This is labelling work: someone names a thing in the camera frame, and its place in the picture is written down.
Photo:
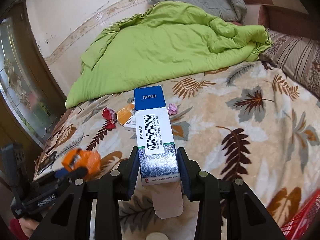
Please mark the blue and white medicine box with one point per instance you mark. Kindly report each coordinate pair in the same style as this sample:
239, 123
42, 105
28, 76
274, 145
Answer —
155, 130

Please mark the red crumpled wrapper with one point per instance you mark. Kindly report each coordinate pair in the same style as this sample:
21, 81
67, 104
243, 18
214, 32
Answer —
108, 113

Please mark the striped pillow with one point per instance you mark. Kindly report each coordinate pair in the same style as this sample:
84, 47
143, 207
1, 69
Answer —
297, 55

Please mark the person's left hand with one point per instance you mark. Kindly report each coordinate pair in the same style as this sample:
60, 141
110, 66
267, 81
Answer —
30, 228

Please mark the pink paper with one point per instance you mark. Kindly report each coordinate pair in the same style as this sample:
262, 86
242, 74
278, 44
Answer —
172, 109

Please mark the green quilt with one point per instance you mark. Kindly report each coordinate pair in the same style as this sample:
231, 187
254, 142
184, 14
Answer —
162, 50

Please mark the small white box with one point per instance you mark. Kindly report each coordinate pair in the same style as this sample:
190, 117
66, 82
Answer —
130, 127

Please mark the leaf-print blanket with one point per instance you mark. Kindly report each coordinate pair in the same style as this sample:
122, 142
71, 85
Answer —
237, 130

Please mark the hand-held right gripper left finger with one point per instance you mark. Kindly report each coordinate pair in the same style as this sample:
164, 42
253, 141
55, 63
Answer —
132, 170

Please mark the brown headboard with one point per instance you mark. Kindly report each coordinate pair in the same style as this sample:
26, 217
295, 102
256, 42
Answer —
277, 15

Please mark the red plastic basket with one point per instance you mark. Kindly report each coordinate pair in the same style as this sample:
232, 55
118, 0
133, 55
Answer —
305, 220

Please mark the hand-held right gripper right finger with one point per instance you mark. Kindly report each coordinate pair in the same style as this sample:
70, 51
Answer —
185, 172

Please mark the wooden door with glass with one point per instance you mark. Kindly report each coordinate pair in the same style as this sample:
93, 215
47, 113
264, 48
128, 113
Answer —
20, 80

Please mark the black phone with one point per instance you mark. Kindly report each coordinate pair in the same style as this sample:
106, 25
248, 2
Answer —
47, 162

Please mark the orange and white plastic bag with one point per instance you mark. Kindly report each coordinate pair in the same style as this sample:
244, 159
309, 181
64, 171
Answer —
87, 161

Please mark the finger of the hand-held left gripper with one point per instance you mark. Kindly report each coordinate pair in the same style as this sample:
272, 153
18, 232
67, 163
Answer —
75, 173

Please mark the orange medicine box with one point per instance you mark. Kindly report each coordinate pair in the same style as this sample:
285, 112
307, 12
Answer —
125, 115

